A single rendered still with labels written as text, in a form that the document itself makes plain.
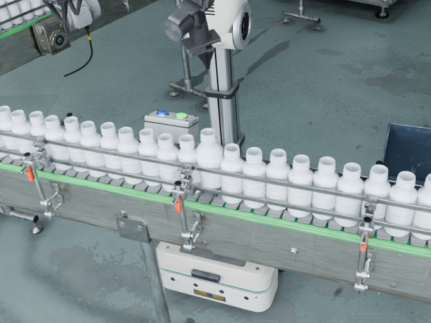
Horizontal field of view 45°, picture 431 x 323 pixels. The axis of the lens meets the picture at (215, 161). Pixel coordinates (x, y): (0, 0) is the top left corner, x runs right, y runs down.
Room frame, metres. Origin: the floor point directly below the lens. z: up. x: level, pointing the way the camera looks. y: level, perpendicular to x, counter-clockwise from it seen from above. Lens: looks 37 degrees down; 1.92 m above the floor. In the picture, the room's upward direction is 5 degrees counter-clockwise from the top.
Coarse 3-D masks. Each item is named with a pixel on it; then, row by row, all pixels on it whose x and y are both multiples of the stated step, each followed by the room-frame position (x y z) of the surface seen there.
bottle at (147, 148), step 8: (144, 136) 1.11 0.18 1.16; (152, 136) 1.12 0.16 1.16; (144, 144) 1.12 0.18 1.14; (152, 144) 1.12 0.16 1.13; (144, 152) 1.11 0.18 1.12; (152, 152) 1.10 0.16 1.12; (144, 168) 1.11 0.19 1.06; (152, 168) 1.10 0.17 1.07; (152, 176) 1.10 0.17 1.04; (152, 184) 1.10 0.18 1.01; (160, 184) 1.11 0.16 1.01
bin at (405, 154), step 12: (396, 132) 1.37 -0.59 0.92; (408, 132) 1.35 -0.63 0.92; (420, 132) 1.34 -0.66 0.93; (384, 144) 1.27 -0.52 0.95; (396, 144) 1.36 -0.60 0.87; (408, 144) 1.35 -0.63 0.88; (420, 144) 1.33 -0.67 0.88; (384, 156) 1.24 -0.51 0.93; (396, 156) 1.36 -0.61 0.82; (408, 156) 1.35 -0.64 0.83; (420, 156) 1.33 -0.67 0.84; (396, 168) 1.36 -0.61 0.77; (408, 168) 1.34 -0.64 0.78; (420, 168) 1.33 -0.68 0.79; (420, 180) 1.33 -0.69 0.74
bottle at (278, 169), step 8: (272, 152) 1.00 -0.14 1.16; (280, 152) 1.00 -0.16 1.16; (272, 160) 0.98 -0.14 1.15; (280, 160) 0.97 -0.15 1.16; (272, 168) 0.98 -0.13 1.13; (280, 168) 0.97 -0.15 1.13; (288, 168) 0.98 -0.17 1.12; (272, 176) 0.97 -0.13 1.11; (280, 176) 0.96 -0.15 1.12; (272, 192) 0.97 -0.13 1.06; (280, 192) 0.96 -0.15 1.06; (272, 200) 0.97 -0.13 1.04; (280, 200) 0.96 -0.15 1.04; (272, 208) 0.97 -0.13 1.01; (280, 208) 0.96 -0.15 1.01
